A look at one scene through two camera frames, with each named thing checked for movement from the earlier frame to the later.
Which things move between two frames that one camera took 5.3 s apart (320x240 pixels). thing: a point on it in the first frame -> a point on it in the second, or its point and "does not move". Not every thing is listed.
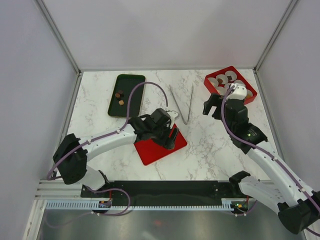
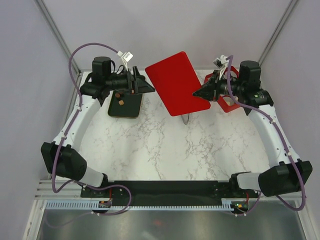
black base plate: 162,191 does not move
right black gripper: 214,100 -> 208,91
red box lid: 149,151 -> 175,80
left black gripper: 170,141 -> 141,86
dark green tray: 119,104 does not move
